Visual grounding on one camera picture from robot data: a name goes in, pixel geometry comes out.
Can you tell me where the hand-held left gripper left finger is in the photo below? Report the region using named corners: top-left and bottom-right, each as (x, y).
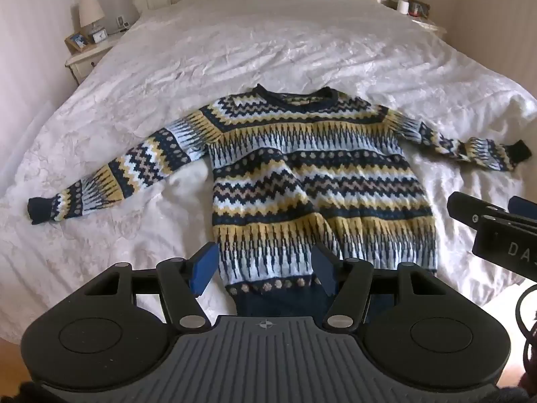
top-left (83, 242), bottom-right (221, 333)

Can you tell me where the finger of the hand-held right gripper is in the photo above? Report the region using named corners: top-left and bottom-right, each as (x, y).
top-left (446, 191), bottom-right (507, 231)
top-left (507, 195), bottom-right (537, 222)

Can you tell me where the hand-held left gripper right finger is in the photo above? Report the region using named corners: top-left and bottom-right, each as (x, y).
top-left (310, 242), bottom-right (450, 332)

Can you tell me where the patterned knit sweater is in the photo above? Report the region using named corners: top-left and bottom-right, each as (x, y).
top-left (27, 84), bottom-right (533, 317)

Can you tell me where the cream nightstand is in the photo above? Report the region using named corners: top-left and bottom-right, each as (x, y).
top-left (64, 31), bottom-right (127, 85)
top-left (380, 2), bottom-right (448, 39)

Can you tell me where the white bed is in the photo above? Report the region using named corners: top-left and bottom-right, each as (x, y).
top-left (0, 0), bottom-right (537, 345)

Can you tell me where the black cable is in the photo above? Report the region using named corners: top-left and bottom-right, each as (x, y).
top-left (515, 283), bottom-right (537, 370)

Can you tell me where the wooden photo frame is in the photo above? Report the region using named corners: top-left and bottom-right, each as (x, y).
top-left (64, 31), bottom-right (91, 53)

